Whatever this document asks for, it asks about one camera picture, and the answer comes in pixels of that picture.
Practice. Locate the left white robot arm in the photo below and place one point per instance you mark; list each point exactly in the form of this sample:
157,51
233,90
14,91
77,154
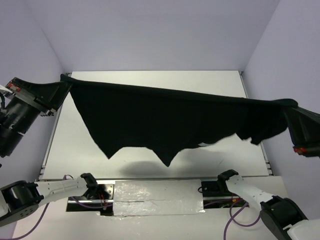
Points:
21,199

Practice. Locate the black t-shirt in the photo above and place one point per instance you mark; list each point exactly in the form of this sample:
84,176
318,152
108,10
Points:
168,121

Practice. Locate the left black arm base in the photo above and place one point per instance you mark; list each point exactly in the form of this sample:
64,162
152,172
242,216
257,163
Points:
101,201

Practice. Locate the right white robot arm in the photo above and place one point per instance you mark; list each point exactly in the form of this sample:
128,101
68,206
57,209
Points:
282,216

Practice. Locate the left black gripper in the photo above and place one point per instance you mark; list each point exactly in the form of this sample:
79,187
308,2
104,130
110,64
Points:
48,98

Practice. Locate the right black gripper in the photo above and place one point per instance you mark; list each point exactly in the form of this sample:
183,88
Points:
304,127

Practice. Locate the silver foil-covered panel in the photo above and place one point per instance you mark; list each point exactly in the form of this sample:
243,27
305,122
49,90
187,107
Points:
157,198

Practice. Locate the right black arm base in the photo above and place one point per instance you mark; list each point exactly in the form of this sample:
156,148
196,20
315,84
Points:
216,196

